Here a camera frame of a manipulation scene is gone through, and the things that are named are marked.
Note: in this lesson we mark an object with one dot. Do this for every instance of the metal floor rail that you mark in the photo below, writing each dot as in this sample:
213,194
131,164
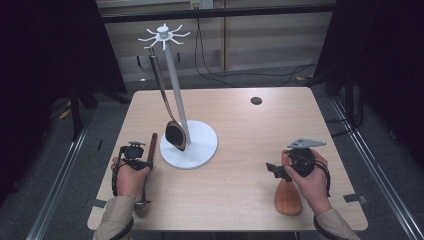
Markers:
383,186
55,196

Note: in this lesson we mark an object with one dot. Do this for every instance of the person's right hand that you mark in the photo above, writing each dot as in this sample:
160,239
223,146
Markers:
313,190

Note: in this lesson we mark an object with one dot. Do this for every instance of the black curtain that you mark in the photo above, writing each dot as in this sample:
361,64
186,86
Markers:
383,50
50,50

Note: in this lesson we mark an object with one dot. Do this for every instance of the grey tape piece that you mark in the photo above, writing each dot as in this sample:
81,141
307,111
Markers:
98,203
355,198

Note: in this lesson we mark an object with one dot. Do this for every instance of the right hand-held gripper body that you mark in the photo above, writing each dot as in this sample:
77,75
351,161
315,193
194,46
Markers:
301,161

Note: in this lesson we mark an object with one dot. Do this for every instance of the black stand leg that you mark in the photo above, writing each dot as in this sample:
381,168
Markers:
76,113

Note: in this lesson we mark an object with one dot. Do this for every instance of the black horizontal bar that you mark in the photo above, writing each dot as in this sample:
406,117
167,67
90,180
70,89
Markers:
233,12

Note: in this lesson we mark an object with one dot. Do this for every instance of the person's left hand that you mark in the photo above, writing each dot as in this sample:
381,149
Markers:
128,181

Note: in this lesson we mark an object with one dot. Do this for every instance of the wooden rice paddle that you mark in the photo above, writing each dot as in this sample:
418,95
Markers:
288,200

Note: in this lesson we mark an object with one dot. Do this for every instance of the white utensil rack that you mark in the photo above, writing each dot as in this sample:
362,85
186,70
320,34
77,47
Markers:
200,146

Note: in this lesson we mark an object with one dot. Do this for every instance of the dark round table grommet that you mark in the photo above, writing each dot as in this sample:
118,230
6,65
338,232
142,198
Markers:
256,100

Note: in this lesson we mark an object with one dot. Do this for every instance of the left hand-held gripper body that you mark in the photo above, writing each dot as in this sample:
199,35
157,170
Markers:
132,152

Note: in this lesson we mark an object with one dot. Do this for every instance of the white wall socket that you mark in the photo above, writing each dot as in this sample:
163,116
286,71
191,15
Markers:
201,4

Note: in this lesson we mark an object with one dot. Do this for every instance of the large steel spoon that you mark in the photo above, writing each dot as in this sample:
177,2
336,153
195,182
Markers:
175,135

